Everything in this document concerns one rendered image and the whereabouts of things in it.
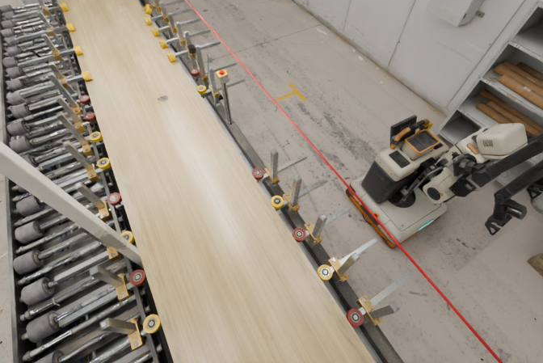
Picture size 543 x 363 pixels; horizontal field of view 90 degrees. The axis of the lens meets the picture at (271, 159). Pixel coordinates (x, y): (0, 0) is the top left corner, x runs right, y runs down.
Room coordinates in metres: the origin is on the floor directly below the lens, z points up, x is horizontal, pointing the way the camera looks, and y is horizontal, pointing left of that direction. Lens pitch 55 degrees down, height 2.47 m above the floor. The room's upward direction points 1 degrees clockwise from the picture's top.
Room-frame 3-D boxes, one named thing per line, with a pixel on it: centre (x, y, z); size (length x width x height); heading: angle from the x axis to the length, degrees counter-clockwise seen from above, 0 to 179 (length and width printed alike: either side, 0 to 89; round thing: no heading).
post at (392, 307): (0.16, -0.55, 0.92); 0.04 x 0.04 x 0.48; 32
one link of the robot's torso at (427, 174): (1.08, -1.31, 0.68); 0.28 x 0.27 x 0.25; 121
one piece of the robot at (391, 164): (1.27, -1.13, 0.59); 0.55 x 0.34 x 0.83; 121
